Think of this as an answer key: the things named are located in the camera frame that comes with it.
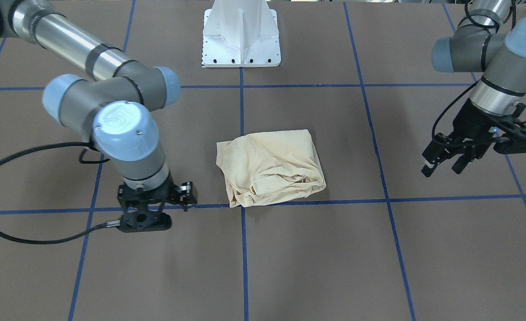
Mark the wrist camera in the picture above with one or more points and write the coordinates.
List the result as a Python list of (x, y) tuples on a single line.
[(513, 140), (142, 219)]

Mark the cream long-sleeve printed shirt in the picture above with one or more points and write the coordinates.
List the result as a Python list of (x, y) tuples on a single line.
[(267, 168)]

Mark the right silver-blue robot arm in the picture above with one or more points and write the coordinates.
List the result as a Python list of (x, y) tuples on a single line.
[(111, 110)]

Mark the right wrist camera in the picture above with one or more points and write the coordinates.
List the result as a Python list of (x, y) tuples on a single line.
[(142, 219)]

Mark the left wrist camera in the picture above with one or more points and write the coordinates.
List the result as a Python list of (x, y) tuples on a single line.
[(513, 140)]

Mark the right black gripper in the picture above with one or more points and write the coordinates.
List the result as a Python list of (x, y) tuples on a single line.
[(185, 193)]

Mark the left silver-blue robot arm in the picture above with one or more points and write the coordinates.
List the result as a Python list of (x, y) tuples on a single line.
[(489, 39)]

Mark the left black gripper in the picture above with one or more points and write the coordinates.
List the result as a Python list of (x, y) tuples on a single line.
[(467, 119)]

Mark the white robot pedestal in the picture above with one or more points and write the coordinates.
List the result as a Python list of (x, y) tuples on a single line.
[(240, 33)]

